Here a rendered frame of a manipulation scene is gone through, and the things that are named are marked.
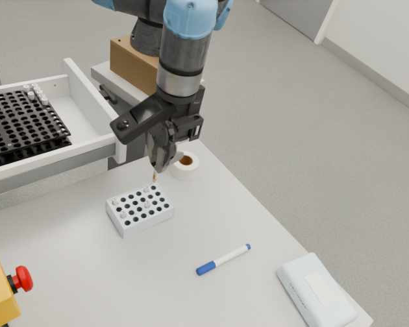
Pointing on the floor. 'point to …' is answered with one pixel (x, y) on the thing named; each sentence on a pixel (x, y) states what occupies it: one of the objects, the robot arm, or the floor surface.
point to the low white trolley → (150, 254)
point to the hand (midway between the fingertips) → (154, 167)
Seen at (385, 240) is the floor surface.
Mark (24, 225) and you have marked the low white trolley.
